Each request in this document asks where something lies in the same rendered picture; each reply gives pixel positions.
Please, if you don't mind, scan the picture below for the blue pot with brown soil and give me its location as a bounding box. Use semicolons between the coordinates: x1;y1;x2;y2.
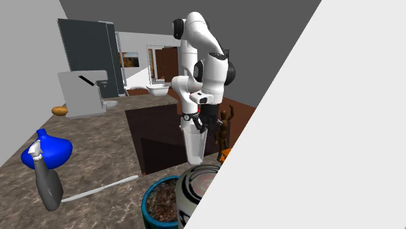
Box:
141;175;191;229

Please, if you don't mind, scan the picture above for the tall white cup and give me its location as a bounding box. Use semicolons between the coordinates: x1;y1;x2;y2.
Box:
180;124;209;166

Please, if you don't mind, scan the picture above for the grey coffee machine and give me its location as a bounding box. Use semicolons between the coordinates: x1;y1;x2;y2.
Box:
57;70;119;120

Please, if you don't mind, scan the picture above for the black and white patterned vase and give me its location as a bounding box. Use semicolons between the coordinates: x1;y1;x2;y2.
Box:
174;163;222;229

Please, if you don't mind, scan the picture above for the brown door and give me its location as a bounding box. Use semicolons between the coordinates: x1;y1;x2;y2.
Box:
154;46;180;84

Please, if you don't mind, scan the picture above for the long grey white stick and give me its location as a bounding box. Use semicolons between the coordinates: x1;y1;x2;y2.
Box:
60;174;140;204

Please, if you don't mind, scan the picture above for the orange wall picture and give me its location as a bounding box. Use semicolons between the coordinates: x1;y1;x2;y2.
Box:
119;51;141;69

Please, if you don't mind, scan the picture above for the white bowl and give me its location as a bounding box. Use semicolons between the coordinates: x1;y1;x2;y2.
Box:
146;83;170;97

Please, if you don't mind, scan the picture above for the brown wooden mannequin figure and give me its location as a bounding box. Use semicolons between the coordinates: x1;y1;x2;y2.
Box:
213;104;236;163

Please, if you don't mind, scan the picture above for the orange round object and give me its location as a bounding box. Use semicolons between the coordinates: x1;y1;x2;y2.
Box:
219;147;234;165

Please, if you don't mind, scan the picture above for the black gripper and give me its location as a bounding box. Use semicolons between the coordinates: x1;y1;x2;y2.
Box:
193;103;223;134

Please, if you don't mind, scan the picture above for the dark brown robot stand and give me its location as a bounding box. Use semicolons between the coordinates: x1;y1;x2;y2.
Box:
124;103;224;176

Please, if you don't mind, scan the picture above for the brown potato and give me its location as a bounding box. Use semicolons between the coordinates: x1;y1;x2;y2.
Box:
51;105;69;117

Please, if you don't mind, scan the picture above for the blue round vase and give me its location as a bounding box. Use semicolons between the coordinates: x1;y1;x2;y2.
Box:
20;128;74;170

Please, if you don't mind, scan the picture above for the dark grey fridge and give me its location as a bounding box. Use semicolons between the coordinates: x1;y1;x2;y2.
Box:
57;18;127;100

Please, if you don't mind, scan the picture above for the grey bottle with white top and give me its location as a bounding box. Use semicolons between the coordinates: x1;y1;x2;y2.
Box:
27;139;64;212

